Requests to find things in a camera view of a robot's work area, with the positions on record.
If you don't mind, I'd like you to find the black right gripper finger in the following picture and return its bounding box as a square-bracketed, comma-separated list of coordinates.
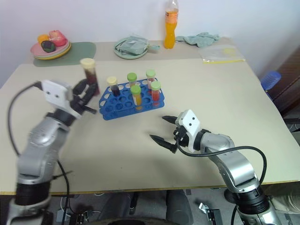
[162, 115, 179, 125]
[149, 134, 179, 154]

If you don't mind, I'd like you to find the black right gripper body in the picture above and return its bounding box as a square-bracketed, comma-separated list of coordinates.
[172, 125, 192, 150]

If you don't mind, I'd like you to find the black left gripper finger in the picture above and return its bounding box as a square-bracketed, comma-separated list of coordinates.
[74, 79, 89, 97]
[81, 82, 99, 105]

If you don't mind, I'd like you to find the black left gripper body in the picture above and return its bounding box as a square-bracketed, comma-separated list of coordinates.
[69, 93, 98, 116]

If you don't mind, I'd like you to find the yellow-capped dark red test tube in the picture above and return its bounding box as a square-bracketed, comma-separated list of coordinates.
[80, 58, 101, 97]
[106, 76, 121, 97]

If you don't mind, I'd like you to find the blue test tube rack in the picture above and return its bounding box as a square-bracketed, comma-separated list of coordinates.
[98, 79, 166, 121]

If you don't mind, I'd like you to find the green-capped red test tube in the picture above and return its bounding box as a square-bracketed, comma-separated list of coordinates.
[150, 81, 161, 106]

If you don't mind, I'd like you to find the green-capped orange test tube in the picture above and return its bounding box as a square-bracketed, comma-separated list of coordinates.
[130, 84, 143, 111]

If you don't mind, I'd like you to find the green-capped clear test tube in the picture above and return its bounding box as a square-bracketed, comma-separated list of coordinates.
[127, 72, 139, 89]

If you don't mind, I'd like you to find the green-capped pink test tube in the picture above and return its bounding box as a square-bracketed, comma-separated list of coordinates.
[145, 69, 158, 90]

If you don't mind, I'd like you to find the green placemat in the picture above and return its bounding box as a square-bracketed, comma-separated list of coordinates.
[32, 41, 98, 68]

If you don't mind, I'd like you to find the yellow plate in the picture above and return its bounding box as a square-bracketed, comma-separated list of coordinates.
[33, 43, 72, 61]

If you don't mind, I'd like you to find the green stacked plate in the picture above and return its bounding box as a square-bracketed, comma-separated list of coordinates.
[32, 41, 71, 59]

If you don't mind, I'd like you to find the pale green plate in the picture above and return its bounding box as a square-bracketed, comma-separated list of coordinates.
[113, 37, 151, 60]

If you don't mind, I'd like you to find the dark purple toy fruit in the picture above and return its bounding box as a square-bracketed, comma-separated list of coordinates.
[40, 40, 57, 53]

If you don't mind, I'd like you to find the pink toy peach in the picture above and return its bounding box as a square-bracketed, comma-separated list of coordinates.
[48, 29, 68, 47]

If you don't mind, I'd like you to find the pink plate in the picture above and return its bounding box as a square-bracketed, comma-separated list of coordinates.
[30, 38, 70, 57]

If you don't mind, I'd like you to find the orange toy fruit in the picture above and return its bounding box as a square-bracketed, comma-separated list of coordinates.
[37, 34, 51, 45]

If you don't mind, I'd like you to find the clear packet of green wipes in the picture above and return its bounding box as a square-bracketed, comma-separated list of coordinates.
[116, 34, 150, 56]

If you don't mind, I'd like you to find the dark rounded grey shape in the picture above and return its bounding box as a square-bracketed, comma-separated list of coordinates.
[165, 189, 189, 225]

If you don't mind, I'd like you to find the clear zip plastic bag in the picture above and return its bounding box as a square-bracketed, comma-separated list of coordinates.
[198, 45, 247, 65]

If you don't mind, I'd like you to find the small black box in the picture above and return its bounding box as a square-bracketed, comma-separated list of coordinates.
[206, 208, 221, 222]

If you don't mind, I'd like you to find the orange soda bottle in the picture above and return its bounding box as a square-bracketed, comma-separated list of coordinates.
[163, 0, 180, 50]

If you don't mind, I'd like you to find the green crumpled cloth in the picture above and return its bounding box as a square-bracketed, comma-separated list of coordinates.
[175, 31, 221, 48]

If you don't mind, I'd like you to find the blue plastic stool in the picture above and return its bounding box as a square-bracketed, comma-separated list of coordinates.
[260, 70, 282, 92]

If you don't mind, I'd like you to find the brown wooden cabinet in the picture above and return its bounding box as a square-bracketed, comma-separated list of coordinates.
[266, 45, 300, 119]

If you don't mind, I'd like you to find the beige ribbed object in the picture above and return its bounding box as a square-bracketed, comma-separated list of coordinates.
[268, 184, 300, 225]

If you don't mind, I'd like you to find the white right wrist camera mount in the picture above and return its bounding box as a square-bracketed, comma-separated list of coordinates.
[175, 109, 203, 153]

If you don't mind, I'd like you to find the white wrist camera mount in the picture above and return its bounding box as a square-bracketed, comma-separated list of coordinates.
[38, 79, 82, 117]
[175, 109, 203, 153]

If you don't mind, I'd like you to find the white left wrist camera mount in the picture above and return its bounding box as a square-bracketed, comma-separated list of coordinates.
[38, 79, 82, 117]

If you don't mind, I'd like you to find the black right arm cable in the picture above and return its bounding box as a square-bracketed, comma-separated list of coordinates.
[176, 137, 268, 186]

